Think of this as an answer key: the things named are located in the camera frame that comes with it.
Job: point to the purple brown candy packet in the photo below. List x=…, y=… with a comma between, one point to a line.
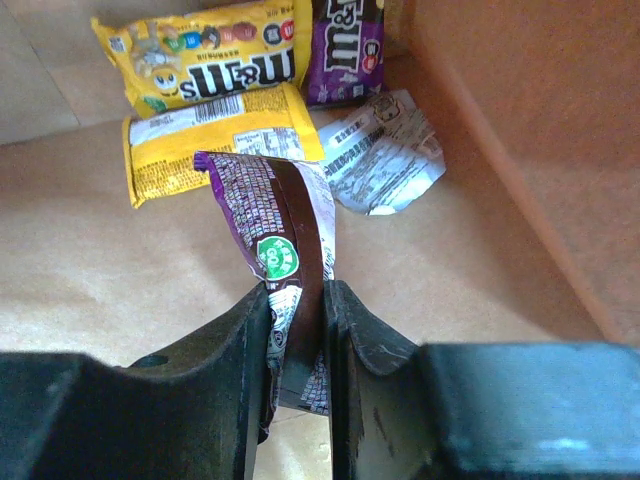
x=281, y=214

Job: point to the yellow candy packet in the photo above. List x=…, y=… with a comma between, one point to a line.
x=172, y=62
x=159, y=151

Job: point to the yellow candy packet front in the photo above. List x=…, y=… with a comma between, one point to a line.
x=172, y=62

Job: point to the white printed snack packet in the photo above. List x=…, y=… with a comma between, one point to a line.
x=382, y=156

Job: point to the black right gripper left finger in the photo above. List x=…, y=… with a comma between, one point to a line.
x=188, y=411

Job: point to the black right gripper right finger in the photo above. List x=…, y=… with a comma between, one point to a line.
x=475, y=410

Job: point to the yellow candy packet back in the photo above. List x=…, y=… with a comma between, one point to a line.
x=159, y=151

